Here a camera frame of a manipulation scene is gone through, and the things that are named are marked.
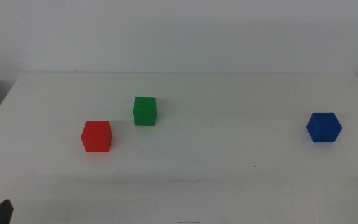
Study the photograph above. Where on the red cube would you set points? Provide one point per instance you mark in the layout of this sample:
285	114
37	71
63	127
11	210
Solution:
96	137

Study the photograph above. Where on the green cube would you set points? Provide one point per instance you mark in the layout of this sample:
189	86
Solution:
145	112

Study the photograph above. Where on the blue cube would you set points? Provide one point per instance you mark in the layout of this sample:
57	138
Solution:
323	128

